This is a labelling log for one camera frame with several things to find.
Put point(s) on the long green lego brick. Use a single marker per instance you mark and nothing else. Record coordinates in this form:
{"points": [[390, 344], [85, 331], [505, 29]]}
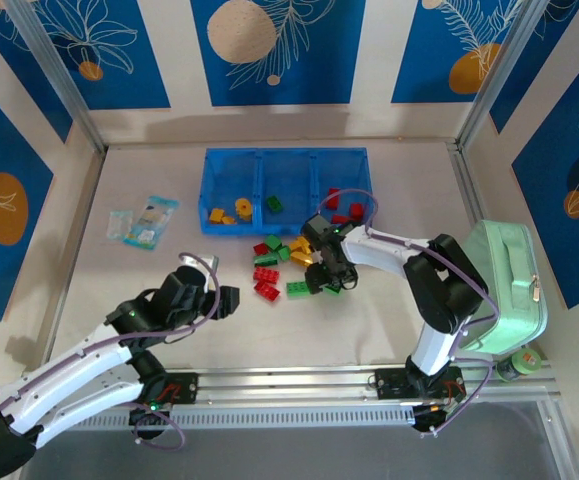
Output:
{"points": [[297, 290]]}

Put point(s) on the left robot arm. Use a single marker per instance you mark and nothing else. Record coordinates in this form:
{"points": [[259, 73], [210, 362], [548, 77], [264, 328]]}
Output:
{"points": [[69, 371]]}

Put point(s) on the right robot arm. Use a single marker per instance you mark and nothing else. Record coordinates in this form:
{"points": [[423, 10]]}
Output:
{"points": [[384, 250]]}

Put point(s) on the yellow curved lego brick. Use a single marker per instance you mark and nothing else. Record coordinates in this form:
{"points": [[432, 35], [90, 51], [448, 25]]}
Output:
{"points": [[299, 245], [301, 258]]}

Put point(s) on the small green square lego brick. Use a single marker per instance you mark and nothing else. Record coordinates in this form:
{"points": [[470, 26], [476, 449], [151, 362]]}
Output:
{"points": [[284, 253]]}

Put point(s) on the long red lego brick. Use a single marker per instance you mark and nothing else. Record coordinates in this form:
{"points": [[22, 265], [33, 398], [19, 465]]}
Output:
{"points": [[265, 274], [266, 291]]}

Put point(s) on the green sloped lego brick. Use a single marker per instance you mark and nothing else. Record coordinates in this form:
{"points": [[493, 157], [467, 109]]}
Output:
{"points": [[267, 259]]}

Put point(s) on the small red lego brick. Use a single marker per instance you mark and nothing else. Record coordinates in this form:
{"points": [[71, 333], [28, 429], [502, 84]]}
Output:
{"points": [[260, 248]]}

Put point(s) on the cotton swab packet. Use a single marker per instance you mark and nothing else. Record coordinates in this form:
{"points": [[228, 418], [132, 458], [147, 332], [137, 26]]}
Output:
{"points": [[150, 222]]}

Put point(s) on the blue plastic bin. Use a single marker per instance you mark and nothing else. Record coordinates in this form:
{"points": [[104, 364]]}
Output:
{"points": [[229, 175], [341, 167], [286, 172]]}

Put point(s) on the small yellow lego brick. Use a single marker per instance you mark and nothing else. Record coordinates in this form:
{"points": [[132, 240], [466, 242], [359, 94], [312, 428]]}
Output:
{"points": [[228, 220]]}

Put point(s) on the small clear plastic packet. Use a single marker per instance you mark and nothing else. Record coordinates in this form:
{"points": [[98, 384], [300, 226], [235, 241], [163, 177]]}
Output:
{"points": [[120, 225]]}

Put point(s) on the yellow lego gear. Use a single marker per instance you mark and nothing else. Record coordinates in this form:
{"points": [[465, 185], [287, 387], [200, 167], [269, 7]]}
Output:
{"points": [[243, 210]]}

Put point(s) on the mint green zip case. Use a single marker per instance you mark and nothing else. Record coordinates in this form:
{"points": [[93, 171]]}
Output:
{"points": [[509, 290]]}

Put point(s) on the dark small jar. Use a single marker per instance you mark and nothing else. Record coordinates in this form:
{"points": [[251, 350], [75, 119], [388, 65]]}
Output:
{"points": [[507, 371]]}

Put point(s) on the green tape roll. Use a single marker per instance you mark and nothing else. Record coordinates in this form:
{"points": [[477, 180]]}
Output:
{"points": [[528, 361]]}

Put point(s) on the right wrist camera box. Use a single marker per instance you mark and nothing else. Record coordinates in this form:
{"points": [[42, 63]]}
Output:
{"points": [[314, 227]]}

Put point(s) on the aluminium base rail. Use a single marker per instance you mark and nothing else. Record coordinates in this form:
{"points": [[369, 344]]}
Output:
{"points": [[289, 382]]}

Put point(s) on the aluminium frame post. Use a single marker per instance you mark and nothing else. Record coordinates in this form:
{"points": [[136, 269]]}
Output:
{"points": [[494, 75], [64, 85]]}

